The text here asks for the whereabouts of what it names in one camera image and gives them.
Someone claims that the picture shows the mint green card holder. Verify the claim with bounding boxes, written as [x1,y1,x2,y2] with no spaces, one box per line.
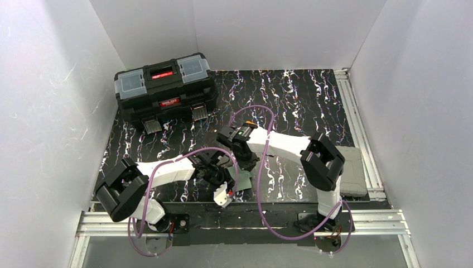
[227,166,252,192]

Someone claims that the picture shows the purple cable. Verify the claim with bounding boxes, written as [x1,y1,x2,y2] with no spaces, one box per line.
[127,147,240,258]
[227,105,354,255]

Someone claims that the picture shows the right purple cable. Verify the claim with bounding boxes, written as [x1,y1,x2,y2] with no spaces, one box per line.
[227,105,354,255]

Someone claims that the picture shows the grey pad on table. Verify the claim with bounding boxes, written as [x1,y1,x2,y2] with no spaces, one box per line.
[336,146,368,197]

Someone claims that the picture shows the aluminium frame rail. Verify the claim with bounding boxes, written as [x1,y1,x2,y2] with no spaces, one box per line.
[334,69,387,202]

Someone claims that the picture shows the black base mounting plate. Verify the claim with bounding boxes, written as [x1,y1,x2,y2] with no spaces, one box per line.
[90,201,390,247]

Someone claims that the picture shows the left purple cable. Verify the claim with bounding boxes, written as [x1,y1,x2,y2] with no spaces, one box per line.
[127,147,240,258]

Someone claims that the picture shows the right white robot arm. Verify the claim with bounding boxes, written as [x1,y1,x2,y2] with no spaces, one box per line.
[216,123,345,224]

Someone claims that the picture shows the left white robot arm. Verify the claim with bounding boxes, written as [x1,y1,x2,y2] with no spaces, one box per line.
[94,147,240,233]

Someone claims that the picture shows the black toolbox with grey lids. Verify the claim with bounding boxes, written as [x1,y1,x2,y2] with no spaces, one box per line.
[114,52,219,134]

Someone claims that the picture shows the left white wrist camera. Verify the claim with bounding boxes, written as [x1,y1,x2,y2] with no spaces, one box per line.
[213,182,234,208]

